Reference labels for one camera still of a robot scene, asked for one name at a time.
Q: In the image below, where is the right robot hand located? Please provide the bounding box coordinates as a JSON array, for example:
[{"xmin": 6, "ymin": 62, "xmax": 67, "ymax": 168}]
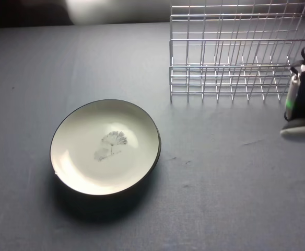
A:
[{"xmin": 280, "ymin": 35, "xmax": 305, "ymax": 137}]

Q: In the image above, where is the grey table cloth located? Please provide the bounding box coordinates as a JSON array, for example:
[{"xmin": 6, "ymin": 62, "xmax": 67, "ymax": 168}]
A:
[{"xmin": 0, "ymin": 22, "xmax": 305, "ymax": 251}]

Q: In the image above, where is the white panel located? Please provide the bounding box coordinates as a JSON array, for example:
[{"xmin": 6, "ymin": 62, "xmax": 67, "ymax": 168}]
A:
[{"xmin": 65, "ymin": 0, "xmax": 172, "ymax": 26}]

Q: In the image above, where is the black backdrop panel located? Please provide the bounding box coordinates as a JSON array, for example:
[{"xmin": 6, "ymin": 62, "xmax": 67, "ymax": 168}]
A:
[{"xmin": 0, "ymin": 0, "xmax": 74, "ymax": 29}]

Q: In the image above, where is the wire dish rack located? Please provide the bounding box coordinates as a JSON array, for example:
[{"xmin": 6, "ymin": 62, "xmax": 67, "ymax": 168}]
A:
[{"xmin": 169, "ymin": 0, "xmax": 305, "ymax": 104}]

